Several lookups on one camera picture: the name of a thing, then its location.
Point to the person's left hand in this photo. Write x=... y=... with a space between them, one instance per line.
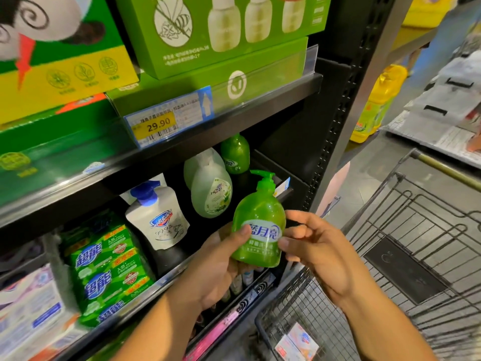
x=214 y=270

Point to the person's right hand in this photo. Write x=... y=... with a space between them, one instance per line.
x=327 y=255

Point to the bright green hand sanitizer bottle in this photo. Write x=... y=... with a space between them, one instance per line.
x=259 y=221
x=235 y=155

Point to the white hand sanitizer bottle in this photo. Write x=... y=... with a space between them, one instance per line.
x=159 y=220
x=158 y=180

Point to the stack of green soap boxes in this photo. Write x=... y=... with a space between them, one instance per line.
x=109 y=270

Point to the pale green hand sanitizer bottle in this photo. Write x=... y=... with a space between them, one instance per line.
x=192 y=165

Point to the stack of white purple soap boxes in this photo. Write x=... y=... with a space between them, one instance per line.
x=34 y=312

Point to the person's left forearm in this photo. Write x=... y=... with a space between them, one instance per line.
x=161 y=331

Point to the pink flat pack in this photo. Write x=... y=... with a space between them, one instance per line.
x=222 y=323

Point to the white pink cart label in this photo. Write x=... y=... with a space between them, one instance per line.
x=297 y=343

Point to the white blue price tag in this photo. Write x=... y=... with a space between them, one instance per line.
x=169 y=120

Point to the yellow plastic pack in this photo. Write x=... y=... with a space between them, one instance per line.
x=428 y=11
x=379 y=101

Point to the pile of white packaged goods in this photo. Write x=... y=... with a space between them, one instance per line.
x=443 y=116

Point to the green box bottle print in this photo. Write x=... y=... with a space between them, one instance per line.
x=143 y=48

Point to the green yellow cartoon box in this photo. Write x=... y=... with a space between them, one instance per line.
x=60 y=86

